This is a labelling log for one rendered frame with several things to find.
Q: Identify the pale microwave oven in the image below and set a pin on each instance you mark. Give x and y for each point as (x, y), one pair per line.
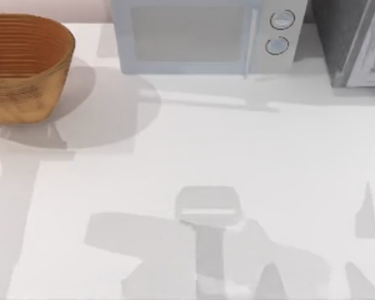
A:
(297, 18)

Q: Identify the grey cabinet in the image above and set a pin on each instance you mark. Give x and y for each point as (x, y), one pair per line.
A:
(350, 40)

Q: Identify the brown woven basket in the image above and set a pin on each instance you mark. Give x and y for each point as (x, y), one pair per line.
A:
(22, 78)

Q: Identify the microwave door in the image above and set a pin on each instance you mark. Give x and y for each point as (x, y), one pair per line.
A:
(187, 34)

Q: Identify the round microwave knob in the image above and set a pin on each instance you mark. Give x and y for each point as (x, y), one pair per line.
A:
(277, 45)
(282, 19)

